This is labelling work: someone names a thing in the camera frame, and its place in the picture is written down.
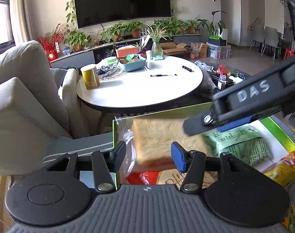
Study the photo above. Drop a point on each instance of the red berry plant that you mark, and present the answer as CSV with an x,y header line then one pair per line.
x,y
52,43

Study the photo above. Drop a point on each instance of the clear storage box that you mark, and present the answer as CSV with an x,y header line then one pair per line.
x,y
219,52

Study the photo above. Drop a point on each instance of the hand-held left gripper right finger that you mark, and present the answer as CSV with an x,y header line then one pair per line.
x,y
177,157

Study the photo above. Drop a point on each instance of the beige curtain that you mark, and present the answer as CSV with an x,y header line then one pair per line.
x,y
19,9

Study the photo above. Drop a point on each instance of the dark round coffee table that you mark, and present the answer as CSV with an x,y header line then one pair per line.
x,y
235,77

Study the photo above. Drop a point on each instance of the green cardboard box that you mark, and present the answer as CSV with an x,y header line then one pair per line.
x,y
281,131

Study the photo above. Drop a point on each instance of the black ballpoint pen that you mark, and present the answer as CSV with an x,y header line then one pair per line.
x,y
163,75

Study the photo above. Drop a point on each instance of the glass vase with spider plant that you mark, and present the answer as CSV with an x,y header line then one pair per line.
x,y
157,47

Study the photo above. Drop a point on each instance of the red round cake snack packet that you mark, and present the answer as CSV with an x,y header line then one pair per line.
x,y
142,178

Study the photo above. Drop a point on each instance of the grey dining chair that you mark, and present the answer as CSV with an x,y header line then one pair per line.
x,y
258,36
272,41

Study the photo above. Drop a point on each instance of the row of green potted plants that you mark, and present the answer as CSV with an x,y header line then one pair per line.
x,y
77,40

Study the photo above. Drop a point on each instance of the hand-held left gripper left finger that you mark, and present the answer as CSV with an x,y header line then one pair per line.
x,y
118,157

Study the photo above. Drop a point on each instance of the grey television cabinet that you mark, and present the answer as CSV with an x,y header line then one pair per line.
x,y
72,58

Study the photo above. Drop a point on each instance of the green ivy vine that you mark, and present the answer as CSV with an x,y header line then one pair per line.
x,y
70,4

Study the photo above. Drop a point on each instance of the red plastic stool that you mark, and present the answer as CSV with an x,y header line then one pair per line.
x,y
288,54

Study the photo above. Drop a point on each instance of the white round table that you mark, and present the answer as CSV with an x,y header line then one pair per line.
x,y
142,89

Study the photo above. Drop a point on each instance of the large leaf plant white pot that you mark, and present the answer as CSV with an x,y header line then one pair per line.
x,y
222,32

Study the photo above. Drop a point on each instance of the pen holder with pens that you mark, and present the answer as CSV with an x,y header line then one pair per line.
x,y
143,45

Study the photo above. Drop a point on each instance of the plastic bag of oranges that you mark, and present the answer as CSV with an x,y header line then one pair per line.
x,y
198,51

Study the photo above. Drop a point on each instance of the glass plate with sweets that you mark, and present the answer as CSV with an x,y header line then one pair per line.
x,y
111,72

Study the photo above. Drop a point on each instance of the small clear jar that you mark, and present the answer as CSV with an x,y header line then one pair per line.
x,y
221,82

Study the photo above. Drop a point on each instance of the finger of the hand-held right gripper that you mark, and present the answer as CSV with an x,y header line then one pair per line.
x,y
235,125

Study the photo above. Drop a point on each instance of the clear crinkled plastic bag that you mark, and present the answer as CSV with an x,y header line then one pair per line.
x,y
207,77

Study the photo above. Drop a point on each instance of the yellow red striped snack packet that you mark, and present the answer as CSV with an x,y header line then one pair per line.
x,y
281,167

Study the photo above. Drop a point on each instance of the blue plastic basket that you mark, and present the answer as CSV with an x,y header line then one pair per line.
x,y
132,66

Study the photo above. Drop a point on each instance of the toast slice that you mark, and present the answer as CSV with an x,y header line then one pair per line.
x,y
157,140

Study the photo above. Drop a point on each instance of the light fabric sofa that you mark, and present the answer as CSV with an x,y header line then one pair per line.
x,y
21,89

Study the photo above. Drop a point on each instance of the round green lidded tin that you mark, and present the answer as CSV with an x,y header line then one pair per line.
x,y
110,60

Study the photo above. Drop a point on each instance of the yellow tin can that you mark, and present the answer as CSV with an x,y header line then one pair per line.
x,y
90,77

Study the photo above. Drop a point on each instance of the green and black box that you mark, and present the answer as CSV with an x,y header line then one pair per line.
x,y
216,41

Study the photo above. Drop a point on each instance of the small teal packet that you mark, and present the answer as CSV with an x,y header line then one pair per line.
x,y
158,57

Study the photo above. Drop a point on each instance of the orange plastic box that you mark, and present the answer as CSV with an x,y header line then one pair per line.
x,y
125,52

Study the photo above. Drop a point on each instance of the open cardboard box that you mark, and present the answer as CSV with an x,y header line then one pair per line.
x,y
173,49

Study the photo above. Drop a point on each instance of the small white bottle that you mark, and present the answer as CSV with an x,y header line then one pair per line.
x,y
149,54

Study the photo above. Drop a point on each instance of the black flat television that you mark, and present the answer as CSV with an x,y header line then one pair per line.
x,y
123,0

